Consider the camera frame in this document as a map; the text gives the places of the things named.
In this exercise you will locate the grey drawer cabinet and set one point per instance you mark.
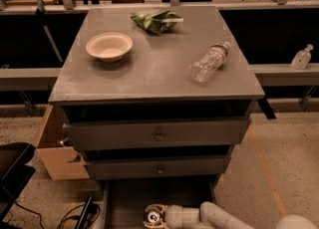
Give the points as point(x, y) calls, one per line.
point(156, 69)

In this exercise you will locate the black flat device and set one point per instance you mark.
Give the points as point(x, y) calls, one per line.
point(85, 213)

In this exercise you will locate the grey middle drawer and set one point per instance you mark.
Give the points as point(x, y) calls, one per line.
point(157, 162)

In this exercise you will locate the grey drawer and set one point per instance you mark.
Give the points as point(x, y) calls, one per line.
point(126, 199)
point(147, 125)
point(157, 162)

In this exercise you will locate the right grey bench shelf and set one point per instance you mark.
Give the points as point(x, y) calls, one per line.
point(284, 75)

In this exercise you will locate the redbull can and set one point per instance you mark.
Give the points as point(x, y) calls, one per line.
point(153, 217)

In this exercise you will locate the grey bench shelf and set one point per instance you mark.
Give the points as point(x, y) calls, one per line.
point(284, 75)
point(38, 79)

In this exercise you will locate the clear plastic water bottle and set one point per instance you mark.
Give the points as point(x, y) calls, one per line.
point(214, 57)

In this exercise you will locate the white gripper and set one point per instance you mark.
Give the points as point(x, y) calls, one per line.
point(173, 215)

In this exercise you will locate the grey bottom drawer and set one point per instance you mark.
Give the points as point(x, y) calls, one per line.
point(126, 199)

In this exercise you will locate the left grey bench shelf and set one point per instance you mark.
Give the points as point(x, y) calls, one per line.
point(38, 79)

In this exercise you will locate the green chip bag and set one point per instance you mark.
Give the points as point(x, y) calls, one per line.
point(157, 22)

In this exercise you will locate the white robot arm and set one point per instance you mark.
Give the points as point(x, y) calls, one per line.
point(207, 216)

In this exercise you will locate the cardboard box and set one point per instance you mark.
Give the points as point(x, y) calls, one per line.
point(60, 159)

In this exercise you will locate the white paper bowl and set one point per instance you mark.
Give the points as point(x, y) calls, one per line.
point(109, 47)

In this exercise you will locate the hand sanitizer bottle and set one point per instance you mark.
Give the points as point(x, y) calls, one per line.
point(302, 58)

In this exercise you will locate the grey top drawer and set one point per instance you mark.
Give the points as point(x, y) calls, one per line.
point(147, 125)

